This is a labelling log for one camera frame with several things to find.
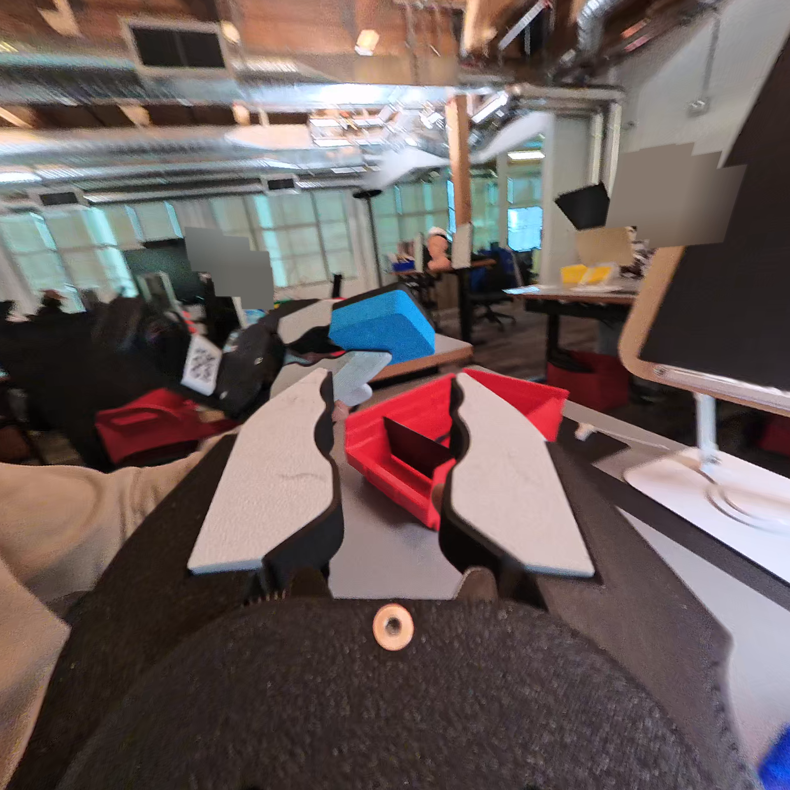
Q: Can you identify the wooden desk with black legs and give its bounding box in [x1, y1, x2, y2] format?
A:
[503, 281, 643, 371]

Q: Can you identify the yellow small bin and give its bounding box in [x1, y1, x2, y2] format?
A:
[560, 264, 618, 286]

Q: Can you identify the black board with wood edge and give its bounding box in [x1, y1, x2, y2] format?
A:
[617, 0, 790, 409]

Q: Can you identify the wooden post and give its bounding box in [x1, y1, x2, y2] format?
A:
[446, 95, 473, 248]

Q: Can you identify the blue sponge with black side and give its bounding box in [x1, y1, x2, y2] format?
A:
[327, 285, 437, 366]

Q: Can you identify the red storage tub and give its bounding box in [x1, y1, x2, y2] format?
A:
[546, 351, 632, 413]

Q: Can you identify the cardboard box with black flap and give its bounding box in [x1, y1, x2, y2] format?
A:
[554, 182, 639, 266]

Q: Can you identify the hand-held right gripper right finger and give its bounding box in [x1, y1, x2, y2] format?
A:
[438, 372, 596, 579]

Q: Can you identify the black-legged standing desk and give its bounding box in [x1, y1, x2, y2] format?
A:
[386, 247, 497, 346]

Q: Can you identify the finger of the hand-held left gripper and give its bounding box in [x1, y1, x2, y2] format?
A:
[278, 298, 346, 371]

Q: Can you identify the red plastic bin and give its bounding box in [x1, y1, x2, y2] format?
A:
[344, 367, 570, 532]

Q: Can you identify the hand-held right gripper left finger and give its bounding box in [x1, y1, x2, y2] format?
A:
[187, 368, 344, 576]

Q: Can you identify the black office chair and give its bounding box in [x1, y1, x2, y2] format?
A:
[466, 247, 518, 328]

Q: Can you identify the person's left forearm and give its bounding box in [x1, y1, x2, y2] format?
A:
[0, 432, 242, 609]

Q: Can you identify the black floor lamp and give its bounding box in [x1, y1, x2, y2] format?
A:
[352, 187, 386, 291]

